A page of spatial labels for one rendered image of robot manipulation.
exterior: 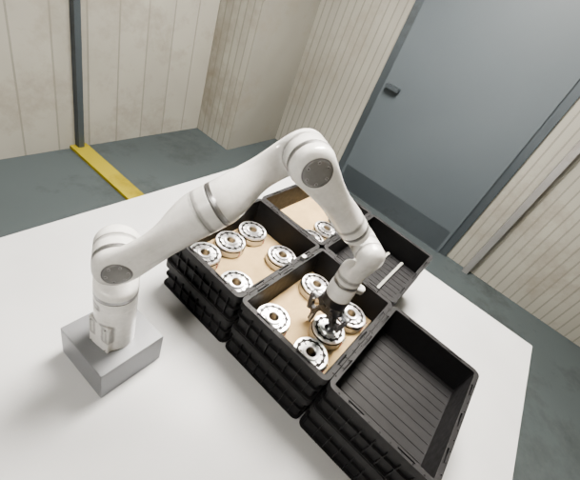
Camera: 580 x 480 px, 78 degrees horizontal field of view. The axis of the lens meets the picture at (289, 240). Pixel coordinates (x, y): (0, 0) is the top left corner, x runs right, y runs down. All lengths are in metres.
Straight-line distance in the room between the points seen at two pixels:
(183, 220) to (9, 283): 0.71
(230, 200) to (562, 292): 3.23
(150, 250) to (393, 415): 0.75
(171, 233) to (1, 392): 0.58
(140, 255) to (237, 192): 0.22
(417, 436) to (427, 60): 2.78
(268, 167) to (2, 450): 0.80
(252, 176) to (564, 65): 2.72
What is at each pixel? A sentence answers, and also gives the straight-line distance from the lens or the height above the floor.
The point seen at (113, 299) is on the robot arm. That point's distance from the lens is 0.84.
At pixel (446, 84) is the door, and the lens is 3.27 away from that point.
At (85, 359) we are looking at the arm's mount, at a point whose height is 0.80.
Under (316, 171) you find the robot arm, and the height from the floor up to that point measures 1.37.
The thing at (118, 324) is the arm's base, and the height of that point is 0.91.
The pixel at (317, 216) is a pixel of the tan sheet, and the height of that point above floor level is 0.83.
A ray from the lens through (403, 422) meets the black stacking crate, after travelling 1.10.
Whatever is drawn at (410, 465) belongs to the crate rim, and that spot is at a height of 0.93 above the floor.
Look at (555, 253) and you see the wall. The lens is 3.50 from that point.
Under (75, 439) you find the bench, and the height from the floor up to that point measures 0.70.
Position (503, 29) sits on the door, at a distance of 3.22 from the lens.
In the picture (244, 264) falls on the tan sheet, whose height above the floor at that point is 0.83.
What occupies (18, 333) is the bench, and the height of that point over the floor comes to 0.70.
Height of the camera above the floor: 1.65
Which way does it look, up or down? 37 degrees down
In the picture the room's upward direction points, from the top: 24 degrees clockwise
